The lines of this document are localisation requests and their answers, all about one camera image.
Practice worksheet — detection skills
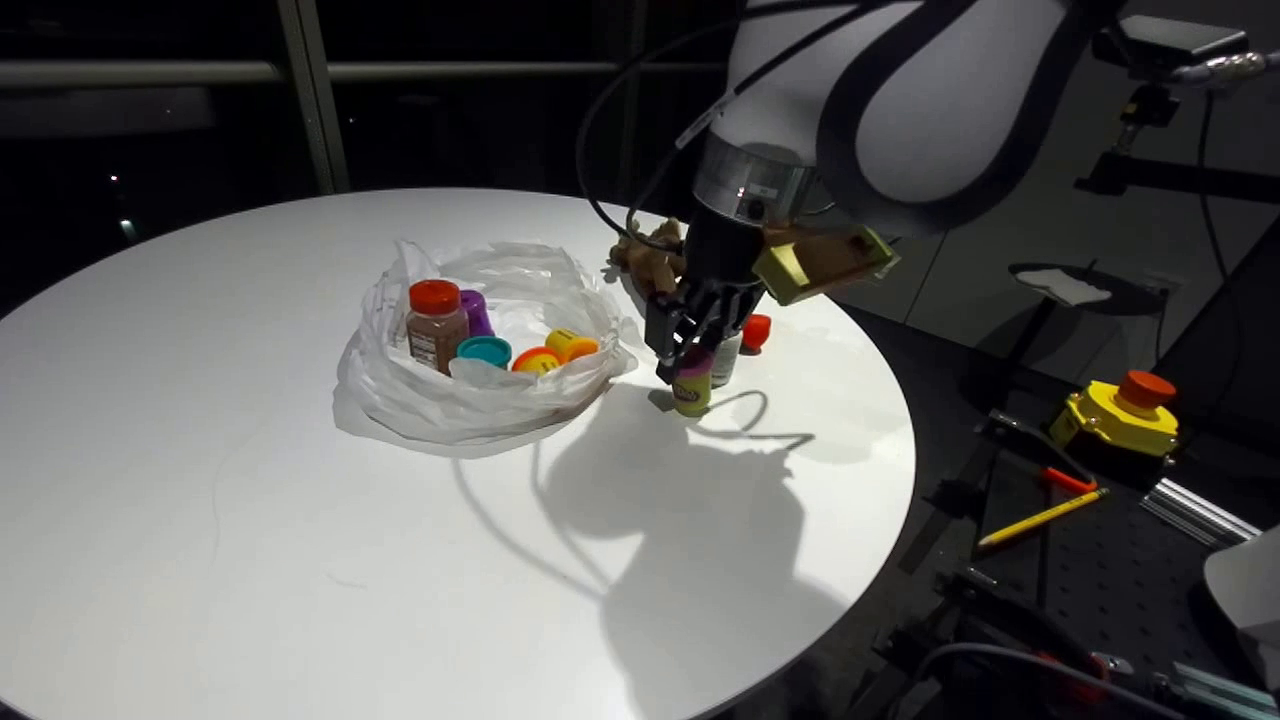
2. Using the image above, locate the aluminium rail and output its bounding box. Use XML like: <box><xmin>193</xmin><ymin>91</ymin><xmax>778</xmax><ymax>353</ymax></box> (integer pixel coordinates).
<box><xmin>1147</xmin><ymin>476</ymin><xmax>1265</xmax><ymax>544</ymax></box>

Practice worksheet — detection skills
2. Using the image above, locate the grey window post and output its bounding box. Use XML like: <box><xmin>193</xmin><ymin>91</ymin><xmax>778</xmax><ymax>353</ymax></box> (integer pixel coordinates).
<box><xmin>271</xmin><ymin>0</ymin><xmax>352</xmax><ymax>195</ymax></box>

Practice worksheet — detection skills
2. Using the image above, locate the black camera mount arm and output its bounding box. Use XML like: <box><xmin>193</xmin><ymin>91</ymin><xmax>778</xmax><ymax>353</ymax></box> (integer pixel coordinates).
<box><xmin>1071</xmin><ymin>76</ymin><xmax>1280</xmax><ymax>208</ymax></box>

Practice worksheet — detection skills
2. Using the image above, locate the yellow-green wrist camera box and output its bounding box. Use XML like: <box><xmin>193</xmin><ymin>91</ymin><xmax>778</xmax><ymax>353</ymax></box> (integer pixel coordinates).
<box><xmin>753</xmin><ymin>224</ymin><xmax>902</xmax><ymax>309</ymax></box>

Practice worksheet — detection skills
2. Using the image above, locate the brown plush moose toy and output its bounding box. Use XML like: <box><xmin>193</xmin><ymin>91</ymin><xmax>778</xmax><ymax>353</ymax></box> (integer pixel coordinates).
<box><xmin>602</xmin><ymin>214</ymin><xmax>690</xmax><ymax>329</ymax></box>

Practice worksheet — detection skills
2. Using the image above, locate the robot cable with connector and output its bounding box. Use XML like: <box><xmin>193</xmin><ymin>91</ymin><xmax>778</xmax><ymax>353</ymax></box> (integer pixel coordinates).
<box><xmin>1162</xmin><ymin>49</ymin><xmax>1280</xmax><ymax>95</ymax></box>

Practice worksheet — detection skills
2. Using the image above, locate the white plastic bag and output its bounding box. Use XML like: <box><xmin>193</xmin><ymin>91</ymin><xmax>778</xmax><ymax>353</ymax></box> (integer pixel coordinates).
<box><xmin>330</xmin><ymin>234</ymin><xmax>646</xmax><ymax>451</ymax></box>

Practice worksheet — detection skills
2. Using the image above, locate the yellow tub red-orange lid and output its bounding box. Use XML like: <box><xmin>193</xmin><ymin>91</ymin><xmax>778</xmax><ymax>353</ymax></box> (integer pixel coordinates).
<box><xmin>538</xmin><ymin>329</ymin><xmax>602</xmax><ymax>363</ymax></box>

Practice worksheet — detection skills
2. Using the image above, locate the spice jar red lid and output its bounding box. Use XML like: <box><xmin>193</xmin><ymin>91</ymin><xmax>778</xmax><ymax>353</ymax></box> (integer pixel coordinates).
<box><xmin>402</xmin><ymin>276</ymin><xmax>469</xmax><ymax>370</ymax></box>

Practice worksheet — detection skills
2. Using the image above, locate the yellow cable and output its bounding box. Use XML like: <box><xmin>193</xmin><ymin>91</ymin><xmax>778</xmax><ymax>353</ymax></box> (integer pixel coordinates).
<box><xmin>976</xmin><ymin>484</ymin><xmax>1107</xmax><ymax>553</ymax></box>

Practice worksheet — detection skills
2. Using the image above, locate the yellow tub teal lid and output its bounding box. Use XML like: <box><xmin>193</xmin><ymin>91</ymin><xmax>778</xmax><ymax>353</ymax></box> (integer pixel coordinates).
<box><xmin>450</xmin><ymin>331</ymin><xmax>515</xmax><ymax>377</ymax></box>

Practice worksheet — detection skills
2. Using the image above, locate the white rounded object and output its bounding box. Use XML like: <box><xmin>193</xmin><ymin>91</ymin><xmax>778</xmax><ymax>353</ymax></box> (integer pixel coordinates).
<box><xmin>1201</xmin><ymin>523</ymin><xmax>1280</xmax><ymax>671</ymax></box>

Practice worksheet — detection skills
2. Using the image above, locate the grey window crossbar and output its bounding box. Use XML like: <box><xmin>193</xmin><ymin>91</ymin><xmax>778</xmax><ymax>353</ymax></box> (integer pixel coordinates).
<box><xmin>0</xmin><ymin>57</ymin><xmax>737</xmax><ymax>95</ymax></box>

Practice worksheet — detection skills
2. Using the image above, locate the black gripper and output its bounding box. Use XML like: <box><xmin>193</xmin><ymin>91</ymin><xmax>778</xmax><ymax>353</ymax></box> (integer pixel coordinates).
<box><xmin>651</xmin><ymin>208</ymin><xmax>771</xmax><ymax>384</ymax></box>

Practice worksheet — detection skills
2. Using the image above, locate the teal cable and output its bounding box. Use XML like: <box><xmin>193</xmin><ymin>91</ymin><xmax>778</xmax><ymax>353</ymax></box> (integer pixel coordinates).
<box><xmin>1170</xmin><ymin>658</ymin><xmax>1280</xmax><ymax>711</ymax></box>

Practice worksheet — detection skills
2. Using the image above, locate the white plate on stand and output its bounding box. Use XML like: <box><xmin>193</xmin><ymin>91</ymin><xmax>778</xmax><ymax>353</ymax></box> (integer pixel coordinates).
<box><xmin>1008</xmin><ymin>260</ymin><xmax>1117</xmax><ymax>311</ymax></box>

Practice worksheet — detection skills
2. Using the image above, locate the yellow red emergency stop button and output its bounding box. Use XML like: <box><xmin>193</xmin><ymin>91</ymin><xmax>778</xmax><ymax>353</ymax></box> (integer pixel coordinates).
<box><xmin>1046</xmin><ymin>367</ymin><xmax>1184</xmax><ymax>496</ymax></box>

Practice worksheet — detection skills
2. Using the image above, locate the grey floor cable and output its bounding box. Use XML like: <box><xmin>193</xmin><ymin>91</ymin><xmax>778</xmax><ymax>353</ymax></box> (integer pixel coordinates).
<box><xmin>916</xmin><ymin>639</ymin><xmax>1190</xmax><ymax>720</ymax></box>

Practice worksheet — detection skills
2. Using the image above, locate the black exterior camera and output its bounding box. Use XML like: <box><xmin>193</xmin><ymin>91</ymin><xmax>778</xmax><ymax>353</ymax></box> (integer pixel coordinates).
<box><xmin>1117</xmin><ymin>10</ymin><xmax>1252</xmax><ymax>87</ymax></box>

